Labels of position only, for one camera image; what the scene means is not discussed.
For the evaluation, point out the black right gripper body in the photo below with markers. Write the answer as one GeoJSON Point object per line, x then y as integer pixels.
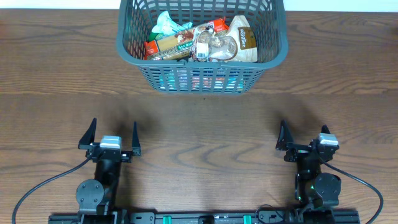
{"type": "Point", "coordinates": [304, 152]}

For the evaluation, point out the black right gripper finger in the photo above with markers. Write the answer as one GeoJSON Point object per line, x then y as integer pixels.
{"type": "Point", "coordinates": [325, 129]}
{"type": "Point", "coordinates": [285, 139]}

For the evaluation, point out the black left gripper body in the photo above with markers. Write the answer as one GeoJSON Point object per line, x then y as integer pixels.
{"type": "Point", "coordinates": [125, 157]}

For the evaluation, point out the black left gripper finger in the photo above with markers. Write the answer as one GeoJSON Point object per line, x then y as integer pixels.
{"type": "Point", "coordinates": [136, 146]}
{"type": "Point", "coordinates": [87, 140]}

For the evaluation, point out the Kleenex tissue multipack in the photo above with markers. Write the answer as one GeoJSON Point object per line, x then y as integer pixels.
{"type": "Point", "coordinates": [207, 80]}

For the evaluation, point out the red spaghetti pasta package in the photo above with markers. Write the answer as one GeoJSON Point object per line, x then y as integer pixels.
{"type": "Point", "coordinates": [178, 45]}

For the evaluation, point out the beige PanTree snack bag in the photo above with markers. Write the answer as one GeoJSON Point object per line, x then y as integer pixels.
{"type": "Point", "coordinates": [216, 41]}

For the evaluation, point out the teal small packet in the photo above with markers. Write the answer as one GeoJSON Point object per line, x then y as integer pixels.
{"type": "Point", "coordinates": [166, 26]}

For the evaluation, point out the green lid jar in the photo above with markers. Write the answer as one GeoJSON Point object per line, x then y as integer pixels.
{"type": "Point", "coordinates": [152, 36]}

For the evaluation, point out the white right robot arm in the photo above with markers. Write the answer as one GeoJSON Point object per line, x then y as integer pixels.
{"type": "Point", "coordinates": [316, 191]}

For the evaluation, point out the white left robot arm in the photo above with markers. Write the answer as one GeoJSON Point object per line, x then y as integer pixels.
{"type": "Point", "coordinates": [97, 197]}

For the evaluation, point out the grey plastic basket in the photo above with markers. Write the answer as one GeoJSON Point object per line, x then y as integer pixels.
{"type": "Point", "coordinates": [267, 19]}

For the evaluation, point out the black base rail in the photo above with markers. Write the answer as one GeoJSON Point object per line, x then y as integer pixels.
{"type": "Point", "coordinates": [260, 216]}

